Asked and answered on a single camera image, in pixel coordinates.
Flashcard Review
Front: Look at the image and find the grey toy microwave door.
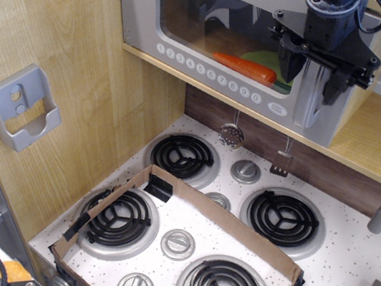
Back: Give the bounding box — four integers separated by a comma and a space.
121, 0, 362, 146

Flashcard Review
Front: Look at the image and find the hanging silver skimmer spoon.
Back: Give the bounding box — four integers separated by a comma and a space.
218, 110, 245, 150

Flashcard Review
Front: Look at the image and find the centre grey stove knob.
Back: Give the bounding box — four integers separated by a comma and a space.
160, 229, 196, 261

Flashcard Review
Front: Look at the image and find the wooden shelf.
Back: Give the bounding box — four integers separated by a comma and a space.
122, 43, 381, 183

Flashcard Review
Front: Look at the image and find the middle small grey knob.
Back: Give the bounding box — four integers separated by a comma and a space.
205, 191, 231, 211

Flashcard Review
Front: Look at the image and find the front left black burner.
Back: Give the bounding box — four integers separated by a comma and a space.
77, 189, 160, 261

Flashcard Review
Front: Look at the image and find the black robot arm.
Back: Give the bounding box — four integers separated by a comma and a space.
271, 0, 381, 105

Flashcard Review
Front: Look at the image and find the cardboard frame on stove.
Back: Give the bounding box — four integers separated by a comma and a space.
50, 166, 302, 286

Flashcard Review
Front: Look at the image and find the hanging silver spatula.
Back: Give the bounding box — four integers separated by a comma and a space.
269, 137, 294, 178

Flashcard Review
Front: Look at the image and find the grey wall phone holder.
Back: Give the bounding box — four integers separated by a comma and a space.
0, 64, 62, 152

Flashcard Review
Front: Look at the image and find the back right black burner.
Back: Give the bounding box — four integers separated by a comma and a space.
238, 187, 326, 261

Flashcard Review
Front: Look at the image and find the back grey stove knob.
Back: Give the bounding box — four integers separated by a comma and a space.
230, 160, 261, 185

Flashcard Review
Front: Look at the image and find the back left black burner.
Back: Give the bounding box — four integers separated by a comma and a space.
143, 133, 221, 190

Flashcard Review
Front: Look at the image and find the orange toy carrot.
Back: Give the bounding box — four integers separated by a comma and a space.
212, 52, 277, 87

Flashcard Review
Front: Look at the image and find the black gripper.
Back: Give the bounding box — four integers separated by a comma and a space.
271, 0, 381, 105

